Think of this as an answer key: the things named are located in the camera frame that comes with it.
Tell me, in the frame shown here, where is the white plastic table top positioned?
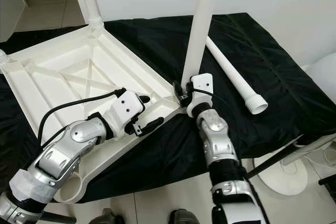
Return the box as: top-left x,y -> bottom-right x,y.
3,25 -> 190,204

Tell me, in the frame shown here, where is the grey robot left foot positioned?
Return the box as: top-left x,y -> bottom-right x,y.
88,208 -> 127,224

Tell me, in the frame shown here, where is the grey robot foot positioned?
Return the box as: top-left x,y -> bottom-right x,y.
168,209 -> 208,224
88,208 -> 127,224

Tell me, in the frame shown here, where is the black cloth table cover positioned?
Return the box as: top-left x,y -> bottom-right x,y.
0,12 -> 336,204

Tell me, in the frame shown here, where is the grey robot right foot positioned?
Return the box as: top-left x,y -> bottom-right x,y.
168,209 -> 208,224

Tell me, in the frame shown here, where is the black metal table leg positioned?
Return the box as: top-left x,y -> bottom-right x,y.
247,140 -> 302,178
39,212 -> 77,224

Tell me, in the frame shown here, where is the white rounded object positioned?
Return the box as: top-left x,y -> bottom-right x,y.
302,51 -> 336,96

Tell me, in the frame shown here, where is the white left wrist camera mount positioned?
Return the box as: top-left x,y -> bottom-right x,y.
110,89 -> 145,138

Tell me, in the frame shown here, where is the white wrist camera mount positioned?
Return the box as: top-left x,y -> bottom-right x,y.
110,89 -> 145,138
186,73 -> 215,117

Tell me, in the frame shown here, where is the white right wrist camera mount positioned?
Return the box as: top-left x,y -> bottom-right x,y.
186,73 -> 215,117

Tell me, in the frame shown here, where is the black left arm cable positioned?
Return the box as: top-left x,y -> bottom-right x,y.
38,89 -> 127,148

